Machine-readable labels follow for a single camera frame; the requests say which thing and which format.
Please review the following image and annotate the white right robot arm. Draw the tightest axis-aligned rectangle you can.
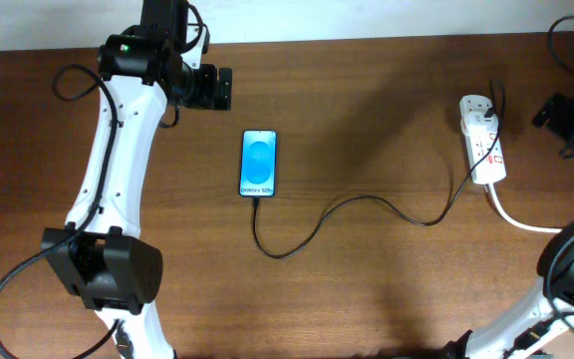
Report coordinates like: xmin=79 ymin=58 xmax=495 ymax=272
xmin=438 ymin=95 xmax=574 ymax=359

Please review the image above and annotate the blue Galaxy smartphone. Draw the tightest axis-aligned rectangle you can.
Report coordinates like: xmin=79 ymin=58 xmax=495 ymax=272
xmin=239 ymin=130 xmax=277 ymax=197

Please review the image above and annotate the white power strip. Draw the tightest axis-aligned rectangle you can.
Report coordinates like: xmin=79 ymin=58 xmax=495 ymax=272
xmin=459 ymin=95 xmax=506 ymax=185

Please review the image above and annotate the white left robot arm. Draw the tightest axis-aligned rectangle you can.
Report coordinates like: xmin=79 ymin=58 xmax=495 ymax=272
xmin=41 ymin=28 xmax=232 ymax=358

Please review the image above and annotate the white charger plug adapter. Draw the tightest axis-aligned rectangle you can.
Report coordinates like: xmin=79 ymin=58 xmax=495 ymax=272
xmin=463 ymin=108 xmax=498 ymax=136

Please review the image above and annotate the black charging cable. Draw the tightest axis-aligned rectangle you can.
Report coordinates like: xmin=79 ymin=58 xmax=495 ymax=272
xmin=251 ymin=79 xmax=507 ymax=260

